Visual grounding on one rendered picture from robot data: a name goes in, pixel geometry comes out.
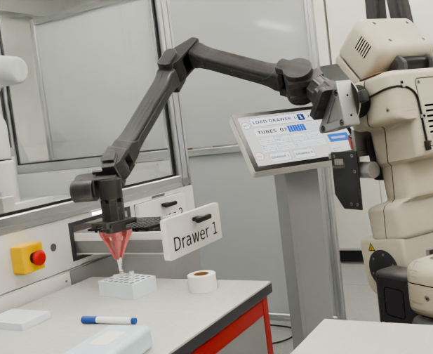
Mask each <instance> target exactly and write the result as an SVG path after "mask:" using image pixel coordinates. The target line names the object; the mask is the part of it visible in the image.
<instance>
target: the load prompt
mask: <svg viewBox="0 0 433 354"><path fill-rule="evenodd" d="M309 114H310V112H299V113H293V114H281V115H274V116H268V117H257V118H250V119H248V120H249V122H250V123H251V126H252V128H253V127H259V126H270V125H276V124H287V123H293V122H303V121H310V120H313V118H311V117H310V115H309Z"/></svg>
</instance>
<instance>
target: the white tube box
mask: <svg viewBox="0 0 433 354"><path fill-rule="evenodd" d="M118 276H119V279H117V280H114V277H113V276H112V277H108V278H106V279H104V280H100V281H98V285H99V290H100V295H101V296H108V297H114V298H120V299H132V300H134V299H137V298H139V297H141V296H144V295H146V294H149V293H151V292H153V291H156V290H157V287H156V277H155V275H140V274H134V276H133V278H134V280H133V281H129V278H128V276H130V275H129V273H124V275H122V276H120V274H118Z"/></svg>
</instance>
